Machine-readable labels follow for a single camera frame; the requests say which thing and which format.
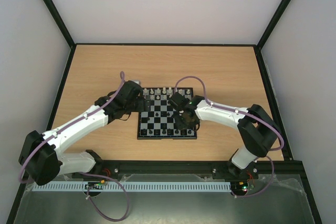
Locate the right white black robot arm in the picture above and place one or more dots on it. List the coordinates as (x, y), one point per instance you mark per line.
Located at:
(257, 129)

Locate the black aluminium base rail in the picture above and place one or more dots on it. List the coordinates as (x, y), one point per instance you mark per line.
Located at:
(216, 169)

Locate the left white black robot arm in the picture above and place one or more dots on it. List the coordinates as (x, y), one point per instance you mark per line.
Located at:
(44, 156)

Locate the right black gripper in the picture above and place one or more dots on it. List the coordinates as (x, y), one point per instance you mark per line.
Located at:
(186, 118)

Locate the black frame post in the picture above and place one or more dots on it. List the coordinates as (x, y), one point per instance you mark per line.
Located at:
(273, 23)
(59, 22)

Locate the white queen piece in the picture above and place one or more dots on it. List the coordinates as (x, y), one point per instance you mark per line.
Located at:
(170, 90)

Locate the black magnetic chess board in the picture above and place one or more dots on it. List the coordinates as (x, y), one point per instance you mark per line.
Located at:
(160, 124)

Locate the black frame post left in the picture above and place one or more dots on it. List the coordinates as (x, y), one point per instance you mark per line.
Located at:
(59, 22)

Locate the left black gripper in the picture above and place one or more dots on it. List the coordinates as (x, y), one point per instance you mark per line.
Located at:
(141, 107)

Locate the black frame post right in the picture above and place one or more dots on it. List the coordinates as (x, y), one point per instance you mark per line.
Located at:
(273, 23)

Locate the light blue slotted cable duct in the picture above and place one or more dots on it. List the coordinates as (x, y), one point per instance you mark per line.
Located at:
(222, 187)

